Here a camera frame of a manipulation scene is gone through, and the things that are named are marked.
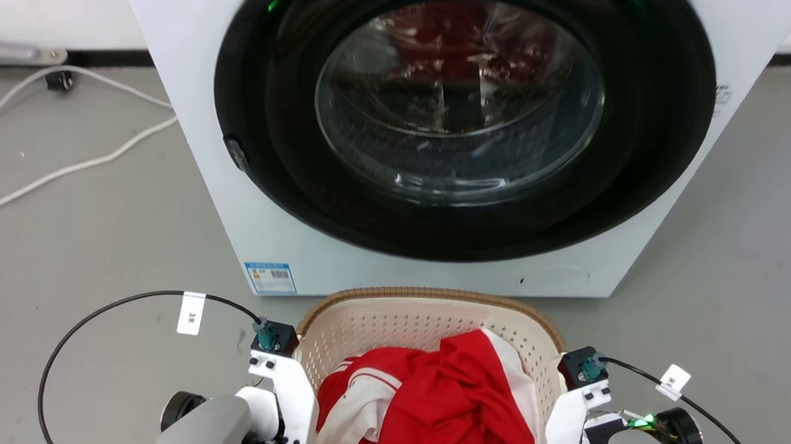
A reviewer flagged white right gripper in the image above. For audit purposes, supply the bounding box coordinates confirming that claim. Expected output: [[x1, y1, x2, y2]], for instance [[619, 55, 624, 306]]
[[544, 378, 613, 444]]

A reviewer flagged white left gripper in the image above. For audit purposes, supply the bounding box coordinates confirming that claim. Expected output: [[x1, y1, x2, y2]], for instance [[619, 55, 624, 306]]
[[244, 350, 322, 444]]

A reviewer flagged beige perforated plastic laundry basket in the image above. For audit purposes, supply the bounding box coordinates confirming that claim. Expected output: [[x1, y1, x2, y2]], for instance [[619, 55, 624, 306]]
[[291, 281, 571, 444]]

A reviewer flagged red laundry behind door glass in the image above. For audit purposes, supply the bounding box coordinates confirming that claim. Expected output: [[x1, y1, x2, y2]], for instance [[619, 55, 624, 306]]
[[383, 0, 550, 89]]

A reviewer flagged red and white garment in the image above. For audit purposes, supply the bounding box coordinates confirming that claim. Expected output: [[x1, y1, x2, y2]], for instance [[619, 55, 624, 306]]
[[314, 320, 545, 444]]

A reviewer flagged blue white energy label sticker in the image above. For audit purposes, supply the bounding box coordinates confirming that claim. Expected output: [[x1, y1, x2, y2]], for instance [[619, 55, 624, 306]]
[[243, 261, 299, 296]]

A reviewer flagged white front-load washing machine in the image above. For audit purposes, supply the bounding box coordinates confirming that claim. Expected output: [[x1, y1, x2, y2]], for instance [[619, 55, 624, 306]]
[[97, 0, 791, 324]]

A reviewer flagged round black glass washer door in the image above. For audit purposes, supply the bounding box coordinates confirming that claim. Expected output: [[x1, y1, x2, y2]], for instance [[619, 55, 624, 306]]
[[206, 0, 722, 276]]

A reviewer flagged small grey text sticker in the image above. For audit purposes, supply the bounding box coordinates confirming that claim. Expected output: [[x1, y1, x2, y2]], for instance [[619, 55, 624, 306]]
[[713, 83, 734, 118]]

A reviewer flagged small black floor plug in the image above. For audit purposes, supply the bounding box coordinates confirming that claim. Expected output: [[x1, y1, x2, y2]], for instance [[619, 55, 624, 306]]
[[43, 70, 75, 93]]

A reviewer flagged white paper cable tag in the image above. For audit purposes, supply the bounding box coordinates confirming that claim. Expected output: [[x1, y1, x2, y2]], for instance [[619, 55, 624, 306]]
[[176, 291, 207, 337], [654, 363, 692, 403]]

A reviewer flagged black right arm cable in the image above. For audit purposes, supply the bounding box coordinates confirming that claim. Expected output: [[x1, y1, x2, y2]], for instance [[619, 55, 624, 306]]
[[594, 356, 767, 444]]

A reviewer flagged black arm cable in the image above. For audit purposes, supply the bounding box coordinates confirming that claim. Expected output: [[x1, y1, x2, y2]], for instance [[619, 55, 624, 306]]
[[594, 356, 767, 444], [35, 283, 264, 444]]

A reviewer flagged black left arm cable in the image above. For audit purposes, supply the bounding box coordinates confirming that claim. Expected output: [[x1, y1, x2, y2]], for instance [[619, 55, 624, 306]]
[[35, 283, 264, 444]]

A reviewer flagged white floor cable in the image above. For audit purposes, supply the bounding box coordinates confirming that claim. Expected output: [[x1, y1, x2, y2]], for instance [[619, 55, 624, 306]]
[[0, 61, 176, 159], [0, 107, 179, 232]]

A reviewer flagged grey metal floor bracket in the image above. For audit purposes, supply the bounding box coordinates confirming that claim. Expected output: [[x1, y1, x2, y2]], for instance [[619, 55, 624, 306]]
[[0, 31, 69, 70]]

